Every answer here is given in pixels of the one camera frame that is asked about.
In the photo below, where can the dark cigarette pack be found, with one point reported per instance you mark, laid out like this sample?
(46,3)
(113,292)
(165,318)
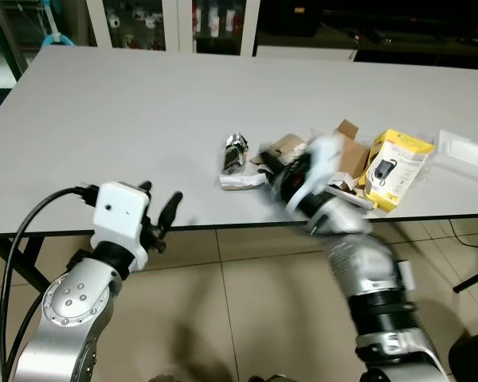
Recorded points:
(235,151)

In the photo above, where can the black table leg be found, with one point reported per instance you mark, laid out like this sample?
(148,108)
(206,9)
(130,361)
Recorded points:
(474,278)
(16,259)

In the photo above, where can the torn pale cardboard scrap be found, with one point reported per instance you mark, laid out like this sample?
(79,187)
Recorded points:
(239,183)

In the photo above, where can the yellow product package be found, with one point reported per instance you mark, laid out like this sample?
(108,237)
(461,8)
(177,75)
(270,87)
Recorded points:
(398,171)

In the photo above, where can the low dark bench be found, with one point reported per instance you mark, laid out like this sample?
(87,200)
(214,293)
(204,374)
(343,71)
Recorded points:
(422,54)

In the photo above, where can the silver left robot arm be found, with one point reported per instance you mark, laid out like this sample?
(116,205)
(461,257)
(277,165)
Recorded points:
(72,310)

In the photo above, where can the clear plastic blister tray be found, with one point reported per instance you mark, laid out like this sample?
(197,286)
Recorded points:
(462,155)

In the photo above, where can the flat brown cardboard piece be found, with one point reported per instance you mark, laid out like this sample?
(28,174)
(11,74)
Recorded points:
(285,146)

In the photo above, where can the black case with gold label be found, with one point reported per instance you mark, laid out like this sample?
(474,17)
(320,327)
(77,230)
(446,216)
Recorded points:
(291,16)

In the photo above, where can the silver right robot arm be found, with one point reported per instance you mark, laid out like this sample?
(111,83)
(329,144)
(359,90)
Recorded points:
(366,263)

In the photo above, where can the open brown cardboard box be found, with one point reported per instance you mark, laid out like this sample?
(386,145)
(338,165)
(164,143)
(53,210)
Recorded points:
(352,155)

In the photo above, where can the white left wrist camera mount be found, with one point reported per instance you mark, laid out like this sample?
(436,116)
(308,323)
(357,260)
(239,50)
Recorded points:
(115,211)

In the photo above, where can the white glass door cabinet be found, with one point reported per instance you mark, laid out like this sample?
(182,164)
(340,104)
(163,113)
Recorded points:
(179,24)

